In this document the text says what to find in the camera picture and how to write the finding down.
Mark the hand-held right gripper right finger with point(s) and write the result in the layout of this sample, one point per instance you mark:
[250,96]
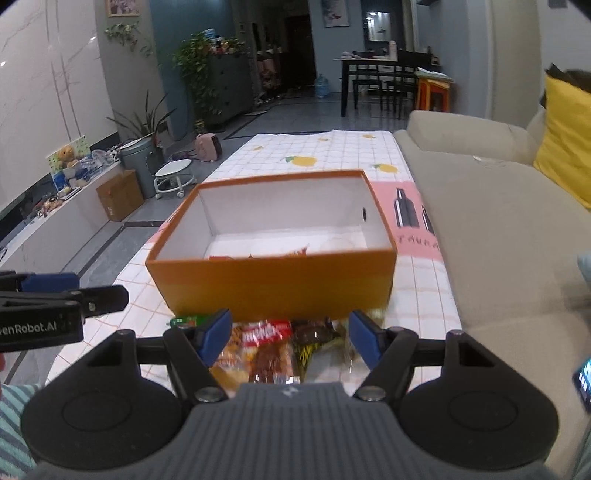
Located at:
[364,338]

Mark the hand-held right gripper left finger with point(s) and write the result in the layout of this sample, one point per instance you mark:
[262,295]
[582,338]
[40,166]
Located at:
[218,336]

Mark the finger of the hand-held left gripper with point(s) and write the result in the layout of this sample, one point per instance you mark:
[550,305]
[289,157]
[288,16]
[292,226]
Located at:
[46,281]
[106,299]

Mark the clear packet of orange snacks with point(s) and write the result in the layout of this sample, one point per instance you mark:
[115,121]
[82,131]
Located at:
[231,360]

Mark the red-topped clear snack packet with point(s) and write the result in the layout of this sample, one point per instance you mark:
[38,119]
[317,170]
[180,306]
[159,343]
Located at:
[267,334]

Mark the dark brown shiny snack packet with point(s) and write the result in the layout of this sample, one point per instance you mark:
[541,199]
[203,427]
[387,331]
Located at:
[313,333]

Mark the orange cardboard box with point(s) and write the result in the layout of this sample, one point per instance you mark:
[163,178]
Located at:
[277,286]

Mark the green snack packet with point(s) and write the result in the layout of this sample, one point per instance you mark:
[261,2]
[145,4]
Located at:
[184,321]

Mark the white tv console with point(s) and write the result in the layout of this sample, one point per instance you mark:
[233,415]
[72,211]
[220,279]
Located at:
[51,221]

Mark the flat red snack packet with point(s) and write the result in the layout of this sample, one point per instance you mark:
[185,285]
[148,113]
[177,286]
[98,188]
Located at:
[219,257]

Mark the striped teal clothing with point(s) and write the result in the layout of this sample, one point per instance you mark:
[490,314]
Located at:
[14,429]

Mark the brown cardboard carton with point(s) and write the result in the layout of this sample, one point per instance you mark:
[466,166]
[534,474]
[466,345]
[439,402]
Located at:
[119,196]

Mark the small orange snack packet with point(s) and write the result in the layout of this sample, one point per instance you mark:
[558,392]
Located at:
[296,252]

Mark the teddy bear photo board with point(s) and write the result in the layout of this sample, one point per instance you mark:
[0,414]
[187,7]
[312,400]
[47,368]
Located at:
[67,157]

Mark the blue white toy pile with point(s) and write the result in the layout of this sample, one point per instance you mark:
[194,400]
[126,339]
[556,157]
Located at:
[94,164]

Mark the grey trash bin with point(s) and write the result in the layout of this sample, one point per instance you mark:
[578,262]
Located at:
[137,164]

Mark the white round rolling stool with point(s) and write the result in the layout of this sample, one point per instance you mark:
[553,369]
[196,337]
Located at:
[175,167]

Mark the beige sofa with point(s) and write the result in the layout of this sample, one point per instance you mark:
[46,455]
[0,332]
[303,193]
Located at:
[498,230]

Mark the long-leaf potted plant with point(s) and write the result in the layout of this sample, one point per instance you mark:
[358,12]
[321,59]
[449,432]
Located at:
[143,121]

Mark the pink space heater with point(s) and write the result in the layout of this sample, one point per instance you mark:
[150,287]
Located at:
[207,147]

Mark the light blue cloth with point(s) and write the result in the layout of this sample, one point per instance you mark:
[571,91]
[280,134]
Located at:
[585,270]

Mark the grey drawer cabinet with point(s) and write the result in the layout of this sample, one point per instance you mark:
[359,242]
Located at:
[233,87]

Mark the black dining chair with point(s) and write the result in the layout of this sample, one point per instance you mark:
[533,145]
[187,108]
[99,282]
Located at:
[405,78]
[371,85]

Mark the orange stool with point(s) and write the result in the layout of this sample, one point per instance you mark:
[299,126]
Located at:
[433,94]

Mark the blue water jug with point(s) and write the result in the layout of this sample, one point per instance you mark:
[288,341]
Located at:
[322,86]

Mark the large leafy plant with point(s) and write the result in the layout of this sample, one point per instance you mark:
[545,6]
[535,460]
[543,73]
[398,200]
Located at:
[196,60]

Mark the hanging vine plant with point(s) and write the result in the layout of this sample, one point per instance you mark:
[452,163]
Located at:
[124,34]

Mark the shoe rack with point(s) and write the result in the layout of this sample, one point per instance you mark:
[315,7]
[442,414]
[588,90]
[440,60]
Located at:
[268,74]

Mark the white green folded cloth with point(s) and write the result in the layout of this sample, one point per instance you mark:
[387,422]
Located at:
[434,74]

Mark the black dining table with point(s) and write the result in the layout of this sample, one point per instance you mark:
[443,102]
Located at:
[364,61]

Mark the blue bottle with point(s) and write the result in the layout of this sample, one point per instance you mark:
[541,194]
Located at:
[209,34]

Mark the yellow cushion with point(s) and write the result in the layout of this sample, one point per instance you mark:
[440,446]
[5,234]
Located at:
[568,138]

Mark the white bottle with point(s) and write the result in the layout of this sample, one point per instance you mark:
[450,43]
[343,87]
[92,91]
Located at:
[393,50]

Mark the dark cushion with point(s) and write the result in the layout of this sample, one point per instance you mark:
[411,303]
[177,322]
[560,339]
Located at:
[570,76]

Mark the framed wall picture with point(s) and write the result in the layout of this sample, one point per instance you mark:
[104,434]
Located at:
[122,7]

